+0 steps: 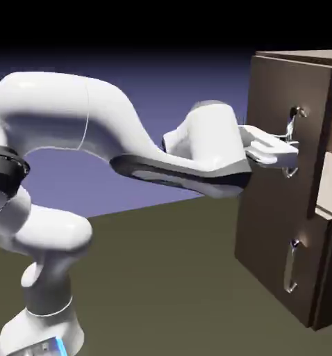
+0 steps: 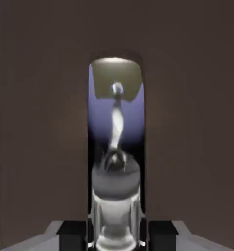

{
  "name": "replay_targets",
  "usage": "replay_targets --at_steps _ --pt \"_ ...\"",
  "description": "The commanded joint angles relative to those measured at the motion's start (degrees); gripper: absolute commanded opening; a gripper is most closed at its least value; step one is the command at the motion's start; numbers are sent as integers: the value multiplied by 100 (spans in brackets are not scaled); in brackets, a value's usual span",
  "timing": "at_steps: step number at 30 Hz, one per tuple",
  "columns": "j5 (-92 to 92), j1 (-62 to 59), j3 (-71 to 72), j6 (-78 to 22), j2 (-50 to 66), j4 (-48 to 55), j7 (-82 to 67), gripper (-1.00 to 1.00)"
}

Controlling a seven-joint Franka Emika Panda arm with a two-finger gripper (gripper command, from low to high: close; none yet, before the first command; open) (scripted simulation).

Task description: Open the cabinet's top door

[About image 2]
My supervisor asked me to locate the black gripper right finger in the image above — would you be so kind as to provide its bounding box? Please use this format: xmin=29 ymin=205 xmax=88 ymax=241
xmin=147 ymin=220 xmax=234 ymax=251

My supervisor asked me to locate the curved shiny metal handle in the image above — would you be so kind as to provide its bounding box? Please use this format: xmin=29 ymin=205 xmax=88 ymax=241
xmin=86 ymin=51 xmax=150 ymax=251

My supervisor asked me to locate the dark brown cabinet door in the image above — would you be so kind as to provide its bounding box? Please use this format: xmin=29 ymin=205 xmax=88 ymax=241
xmin=0 ymin=0 xmax=234 ymax=251

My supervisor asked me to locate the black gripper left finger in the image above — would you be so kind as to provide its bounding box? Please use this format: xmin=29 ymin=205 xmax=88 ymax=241
xmin=0 ymin=220 xmax=88 ymax=251

